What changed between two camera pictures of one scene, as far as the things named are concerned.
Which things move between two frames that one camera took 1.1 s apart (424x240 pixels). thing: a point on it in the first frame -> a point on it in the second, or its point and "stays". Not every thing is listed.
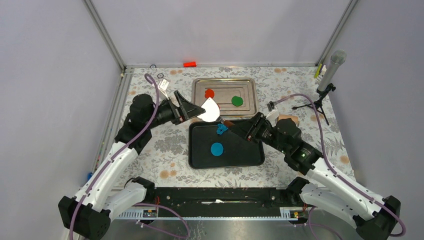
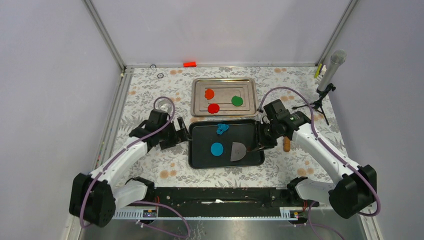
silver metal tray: [235, 96] stays
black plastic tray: [238, 151] stays
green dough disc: [237, 100] stays
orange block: [189, 64] stays
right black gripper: [250, 128] -> [262, 142]
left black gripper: [186, 110] -> [179, 136]
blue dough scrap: [221, 128] stays
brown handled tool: [212, 113] -> [238, 151]
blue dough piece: [217, 149] stays
